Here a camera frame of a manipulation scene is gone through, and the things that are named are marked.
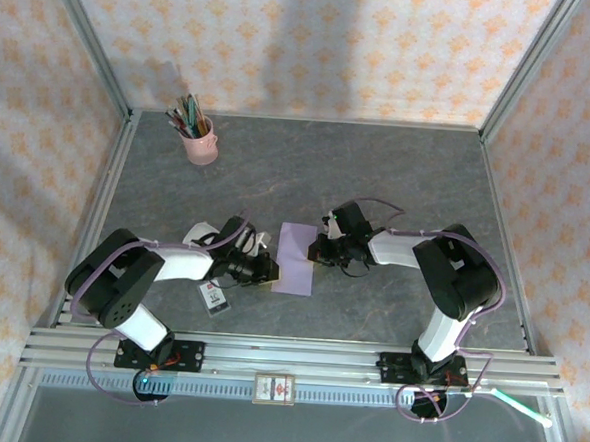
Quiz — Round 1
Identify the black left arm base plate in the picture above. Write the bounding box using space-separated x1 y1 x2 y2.
114 335 205 374

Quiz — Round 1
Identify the aluminium frame post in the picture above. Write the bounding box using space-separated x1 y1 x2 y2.
478 0 589 149
34 0 140 122

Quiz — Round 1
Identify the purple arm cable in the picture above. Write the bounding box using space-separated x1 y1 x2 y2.
63 200 257 413
340 197 515 429

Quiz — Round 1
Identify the thin aluminium cross rail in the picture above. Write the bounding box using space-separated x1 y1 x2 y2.
129 103 485 135

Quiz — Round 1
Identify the dark coloured pencil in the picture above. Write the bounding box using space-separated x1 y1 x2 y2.
172 97 196 136

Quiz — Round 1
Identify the printed card in clear sleeve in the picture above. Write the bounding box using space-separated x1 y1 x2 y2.
197 280 234 319

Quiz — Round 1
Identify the grey slotted cable duct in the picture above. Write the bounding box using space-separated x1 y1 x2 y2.
38 369 416 411

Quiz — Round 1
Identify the teal coloured pencil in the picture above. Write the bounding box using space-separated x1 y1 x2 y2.
188 97 206 139

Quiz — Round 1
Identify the pink cup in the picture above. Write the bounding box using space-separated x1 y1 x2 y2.
180 114 221 167

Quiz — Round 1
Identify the red striped pencil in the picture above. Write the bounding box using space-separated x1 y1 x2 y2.
164 112 190 136

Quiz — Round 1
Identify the aluminium side rail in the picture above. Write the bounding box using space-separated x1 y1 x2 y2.
465 130 553 356
47 105 143 333

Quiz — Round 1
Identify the aluminium mounting rail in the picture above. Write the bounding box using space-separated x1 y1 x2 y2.
18 321 567 399

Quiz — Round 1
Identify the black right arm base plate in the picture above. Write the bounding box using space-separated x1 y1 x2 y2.
377 350 470 391

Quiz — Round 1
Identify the lilac paper sheet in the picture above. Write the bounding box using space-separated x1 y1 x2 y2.
272 221 320 297

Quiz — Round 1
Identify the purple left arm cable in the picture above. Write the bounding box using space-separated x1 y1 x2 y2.
63 200 257 413

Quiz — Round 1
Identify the green and white stick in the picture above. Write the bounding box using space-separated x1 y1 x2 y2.
491 386 556 429

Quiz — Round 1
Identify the label tag on rail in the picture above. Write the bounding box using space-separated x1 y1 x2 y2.
253 372 298 407

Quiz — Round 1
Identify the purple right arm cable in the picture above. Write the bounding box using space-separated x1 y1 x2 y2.
340 197 515 429

